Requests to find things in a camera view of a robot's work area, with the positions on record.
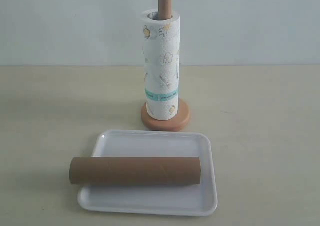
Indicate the wooden paper towel holder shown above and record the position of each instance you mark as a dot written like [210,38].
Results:
[182,118]

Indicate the brown cardboard tube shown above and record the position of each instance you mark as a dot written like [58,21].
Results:
[135,171]

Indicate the white rectangular plastic tray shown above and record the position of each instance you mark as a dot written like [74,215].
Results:
[195,200]

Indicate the printed white paper towel roll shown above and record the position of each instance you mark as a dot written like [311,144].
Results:
[161,51]

